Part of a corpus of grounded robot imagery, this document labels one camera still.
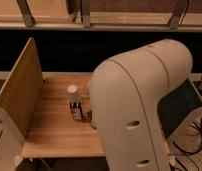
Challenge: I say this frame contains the black cables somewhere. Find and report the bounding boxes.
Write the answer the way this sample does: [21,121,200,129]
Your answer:
[167,109,202,171]

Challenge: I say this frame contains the dark red small object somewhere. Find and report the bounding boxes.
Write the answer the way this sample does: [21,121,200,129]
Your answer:
[86,110,92,121]

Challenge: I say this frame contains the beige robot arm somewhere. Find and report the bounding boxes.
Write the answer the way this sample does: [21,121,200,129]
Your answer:
[90,39,193,171]

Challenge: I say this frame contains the left wooden side panel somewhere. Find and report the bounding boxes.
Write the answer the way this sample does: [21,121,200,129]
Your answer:
[0,38,43,141]

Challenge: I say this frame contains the right dark side panel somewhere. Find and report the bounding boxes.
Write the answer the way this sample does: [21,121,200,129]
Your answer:
[158,79,202,138]

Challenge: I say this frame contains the wooden shelf rail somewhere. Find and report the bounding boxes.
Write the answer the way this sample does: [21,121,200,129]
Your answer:
[0,0,202,32]

